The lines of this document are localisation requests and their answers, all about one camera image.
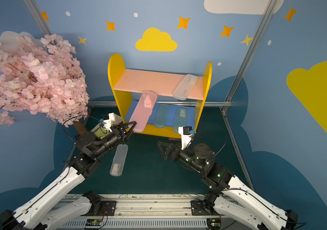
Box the pink translucent pencil case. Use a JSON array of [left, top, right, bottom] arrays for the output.
[[129, 91, 158, 133]]

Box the frosted white pencil case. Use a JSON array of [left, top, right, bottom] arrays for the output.
[[110, 144, 129, 176]]

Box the clear white pencil case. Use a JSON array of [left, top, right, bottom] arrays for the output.
[[173, 74, 198, 101]]

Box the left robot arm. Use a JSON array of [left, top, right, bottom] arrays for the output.
[[0, 121, 136, 230]]

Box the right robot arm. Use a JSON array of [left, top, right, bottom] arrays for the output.
[[157, 139, 298, 230]]

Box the light teal pencil case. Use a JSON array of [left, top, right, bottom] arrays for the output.
[[173, 107, 187, 133]]

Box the teal green pencil case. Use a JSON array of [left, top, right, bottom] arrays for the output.
[[154, 103, 170, 128]]

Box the yellow wooden shelf unit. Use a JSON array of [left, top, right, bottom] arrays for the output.
[[108, 54, 212, 139]]

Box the right circuit board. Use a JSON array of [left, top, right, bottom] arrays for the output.
[[206, 218, 222, 230]]

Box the circuit board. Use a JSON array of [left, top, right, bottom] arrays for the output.
[[206, 218, 222, 230], [85, 219, 104, 229]]

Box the left circuit board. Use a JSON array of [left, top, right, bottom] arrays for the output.
[[85, 219, 104, 229]]

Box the pink cherry blossom tree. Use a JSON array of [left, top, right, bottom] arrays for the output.
[[0, 34, 89, 127]]

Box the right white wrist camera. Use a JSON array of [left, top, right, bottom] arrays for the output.
[[178, 126, 196, 150]]

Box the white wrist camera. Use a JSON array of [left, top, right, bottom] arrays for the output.
[[178, 126, 196, 150], [100, 113, 123, 132]]

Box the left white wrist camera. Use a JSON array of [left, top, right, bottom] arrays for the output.
[[100, 113, 123, 132]]

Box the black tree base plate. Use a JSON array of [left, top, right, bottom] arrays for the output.
[[74, 132, 88, 143]]

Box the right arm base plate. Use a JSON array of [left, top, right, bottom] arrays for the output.
[[190, 199, 219, 216]]

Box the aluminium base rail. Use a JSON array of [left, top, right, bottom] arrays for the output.
[[25, 194, 277, 230]]

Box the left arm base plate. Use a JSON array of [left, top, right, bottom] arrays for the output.
[[86, 200, 117, 216]]

